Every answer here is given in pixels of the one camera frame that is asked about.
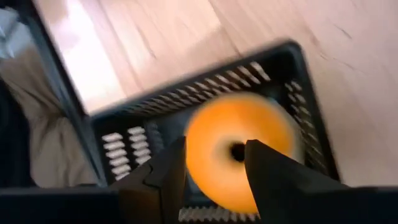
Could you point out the orange glazed donut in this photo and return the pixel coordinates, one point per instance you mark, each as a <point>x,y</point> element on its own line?
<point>217,130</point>

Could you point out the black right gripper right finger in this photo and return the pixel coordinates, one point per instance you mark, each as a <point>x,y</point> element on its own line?
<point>280,186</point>

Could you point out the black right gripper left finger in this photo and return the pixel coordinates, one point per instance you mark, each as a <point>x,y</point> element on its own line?
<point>155,193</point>

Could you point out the black slotted plastic basket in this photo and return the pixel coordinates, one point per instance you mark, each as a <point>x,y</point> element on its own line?
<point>280,67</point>

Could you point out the black metal table frame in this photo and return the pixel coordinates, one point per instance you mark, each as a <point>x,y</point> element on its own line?
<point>71,99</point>

